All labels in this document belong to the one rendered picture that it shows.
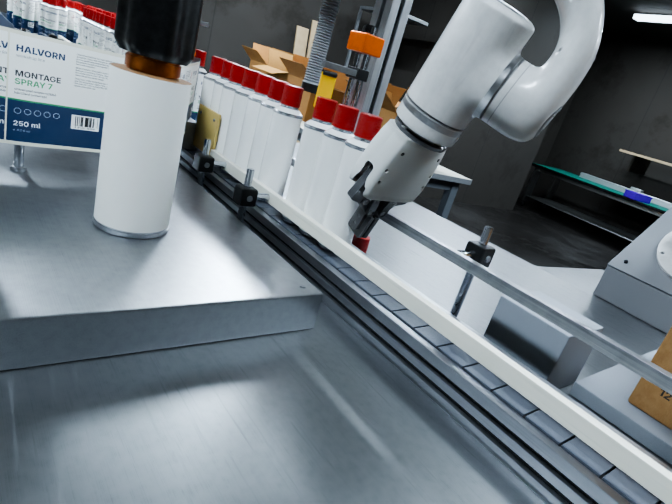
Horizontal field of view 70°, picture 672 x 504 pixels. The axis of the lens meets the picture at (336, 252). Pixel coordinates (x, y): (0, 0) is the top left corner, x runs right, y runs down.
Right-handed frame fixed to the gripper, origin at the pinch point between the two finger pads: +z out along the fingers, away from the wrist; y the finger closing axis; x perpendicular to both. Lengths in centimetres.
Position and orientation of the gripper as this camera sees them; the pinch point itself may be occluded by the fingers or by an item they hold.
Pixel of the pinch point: (363, 221)
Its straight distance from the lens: 69.3
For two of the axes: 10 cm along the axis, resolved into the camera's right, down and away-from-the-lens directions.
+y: -7.7, 0.1, -6.4
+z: -4.5, 7.0, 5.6
